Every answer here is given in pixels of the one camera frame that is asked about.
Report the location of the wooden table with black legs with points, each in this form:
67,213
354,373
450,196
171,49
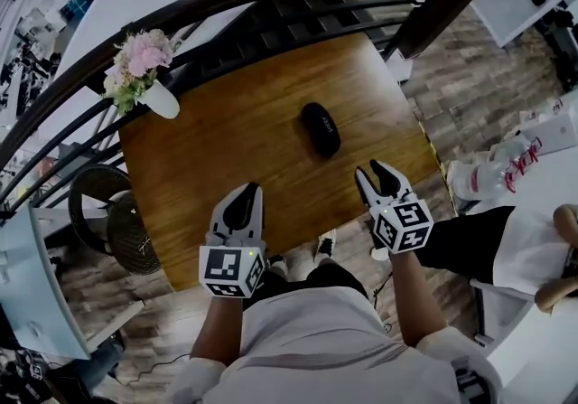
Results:
235,153

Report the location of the person's shoe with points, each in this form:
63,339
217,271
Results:
326,245
276,265

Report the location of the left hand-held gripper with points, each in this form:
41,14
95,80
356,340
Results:
226,266

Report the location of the person's white shirt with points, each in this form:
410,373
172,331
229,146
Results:
316,348

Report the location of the clear plastic bottle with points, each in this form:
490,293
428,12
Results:
487,171

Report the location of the dark wicker chair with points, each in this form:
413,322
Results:
131,230

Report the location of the person's black shorts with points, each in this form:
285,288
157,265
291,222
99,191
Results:
325,278

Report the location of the person's left shoe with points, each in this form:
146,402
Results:
276,265

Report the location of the person's left forearm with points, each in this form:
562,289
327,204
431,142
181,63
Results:
219,330

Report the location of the white desk with grey panel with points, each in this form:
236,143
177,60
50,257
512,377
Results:
36,284

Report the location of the person's right forearm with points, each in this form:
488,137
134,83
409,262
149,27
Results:
417,298

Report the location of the white vase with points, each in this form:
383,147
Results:
161,100

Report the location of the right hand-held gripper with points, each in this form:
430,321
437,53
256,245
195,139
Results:
404,228

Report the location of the pink flower bouquet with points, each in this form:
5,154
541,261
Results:
140,61

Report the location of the person's right shoe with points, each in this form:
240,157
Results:
326,245

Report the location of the white shelf unit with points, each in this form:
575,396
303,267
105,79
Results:
537,361

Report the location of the white flat box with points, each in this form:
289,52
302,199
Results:
553,133

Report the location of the yellow black floor tape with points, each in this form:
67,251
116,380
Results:
440,167

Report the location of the black oval case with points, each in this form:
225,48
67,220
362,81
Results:
320,131

